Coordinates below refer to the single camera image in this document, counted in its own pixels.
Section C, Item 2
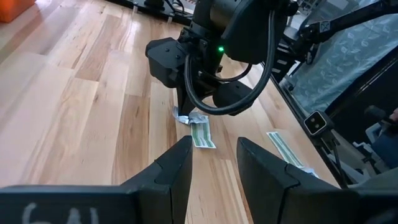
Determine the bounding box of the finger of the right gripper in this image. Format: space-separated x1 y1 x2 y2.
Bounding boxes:
177 87 200 118

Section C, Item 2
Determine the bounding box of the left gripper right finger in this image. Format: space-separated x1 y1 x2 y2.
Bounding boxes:
237 137 341 224

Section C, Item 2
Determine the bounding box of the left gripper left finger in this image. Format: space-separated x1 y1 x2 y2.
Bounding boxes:
121 136 193 224

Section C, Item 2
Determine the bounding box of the white wipe packet dark label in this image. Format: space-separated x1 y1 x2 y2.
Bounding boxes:
172 106 210 126

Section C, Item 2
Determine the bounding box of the green striped bandage wrapper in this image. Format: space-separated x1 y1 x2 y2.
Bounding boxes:
190 121 217 149
266 131 305 169

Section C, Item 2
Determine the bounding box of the blue patterned panel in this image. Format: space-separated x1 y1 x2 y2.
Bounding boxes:
289 12 398 116

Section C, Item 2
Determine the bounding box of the orange plastic basket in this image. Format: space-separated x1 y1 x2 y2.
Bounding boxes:
0 0 37 23

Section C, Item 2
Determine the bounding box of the black diagonal strut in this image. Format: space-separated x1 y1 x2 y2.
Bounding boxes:
298 0 398 44

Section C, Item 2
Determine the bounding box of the black camera stand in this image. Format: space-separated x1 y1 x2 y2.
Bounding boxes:
313 135 349 189

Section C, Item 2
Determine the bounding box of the table-level camera module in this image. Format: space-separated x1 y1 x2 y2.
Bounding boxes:
303 110 335 138

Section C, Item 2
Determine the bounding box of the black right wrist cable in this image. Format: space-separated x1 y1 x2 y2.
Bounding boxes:
183 9 277 116

